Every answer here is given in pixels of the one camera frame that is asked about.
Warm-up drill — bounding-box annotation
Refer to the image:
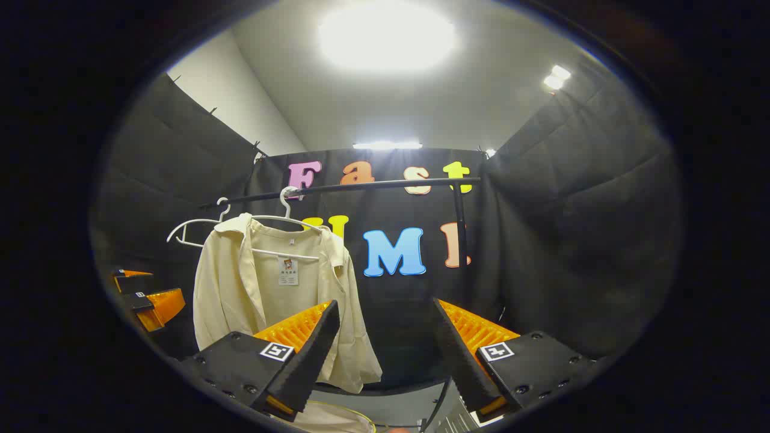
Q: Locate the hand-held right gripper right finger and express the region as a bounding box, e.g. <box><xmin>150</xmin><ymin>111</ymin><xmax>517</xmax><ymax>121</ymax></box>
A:
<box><xmin>432</xmin><ymin>298</ymin><xmax>596</xmax><ymax>422</ymax></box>

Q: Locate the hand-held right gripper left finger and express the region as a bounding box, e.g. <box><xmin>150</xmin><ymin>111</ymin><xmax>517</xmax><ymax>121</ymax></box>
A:
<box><xmin>180</xmin><ymin>299</ymin><xmax>341</xmax><ymax>422</ymax></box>

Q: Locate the yellow-rimmed laundry hamper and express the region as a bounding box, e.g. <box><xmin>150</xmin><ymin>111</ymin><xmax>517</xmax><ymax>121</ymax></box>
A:
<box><xmin>271</xmin><ymin>400</ymin><xmax>377</xmax><ymax>433</ymax></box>

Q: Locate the cream collared shirt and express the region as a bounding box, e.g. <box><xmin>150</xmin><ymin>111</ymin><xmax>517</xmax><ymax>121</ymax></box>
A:
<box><xmin>192</xmin><ymin>212</ymin><xmax>383</xmax><ymax>395</ymax></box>

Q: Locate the white plastic clothes hanger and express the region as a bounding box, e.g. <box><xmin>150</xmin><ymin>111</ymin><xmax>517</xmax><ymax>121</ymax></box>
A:
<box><xmin>250</xmin><ymin>186</ymin><xmax>325</xmax><ymax>260</ymax></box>
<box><xmin>167</xmin><ymin>197</ymin><xmax>232</xmax><ymax>248</ymax></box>

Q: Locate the black metal clothes rack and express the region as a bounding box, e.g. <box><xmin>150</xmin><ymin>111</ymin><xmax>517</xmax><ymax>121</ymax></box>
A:
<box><xmin>199</xmin><ymin>176</ymin><xmax>483</xmax><ymax>433</ymax></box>

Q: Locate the white plastic box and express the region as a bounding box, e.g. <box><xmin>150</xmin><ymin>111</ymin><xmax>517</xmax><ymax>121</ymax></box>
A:
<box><xmin>430</xmin><ymin>397</ymin><xmax>500</xmax><ymax>433</ymax></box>

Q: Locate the black backdrop cloth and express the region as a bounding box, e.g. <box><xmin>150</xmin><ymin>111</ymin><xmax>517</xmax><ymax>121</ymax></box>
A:
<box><xmin>90</xmin><ymin>60</ymin><xmax>683</xmax><ymax>392</ymax></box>

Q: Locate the small ceiling light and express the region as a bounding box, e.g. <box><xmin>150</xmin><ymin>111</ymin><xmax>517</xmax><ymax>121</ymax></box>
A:
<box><xmin>543</xmin><ymin>65</ymin><xmax>572</xmax><ymax>91</ymax></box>

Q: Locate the large bright ceiling light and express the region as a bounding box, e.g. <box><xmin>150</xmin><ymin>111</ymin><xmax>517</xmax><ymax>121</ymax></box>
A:
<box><xmin>318</xmin><ymin>3</ymin><xmax>458</xmax><ymax>73</ymax></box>

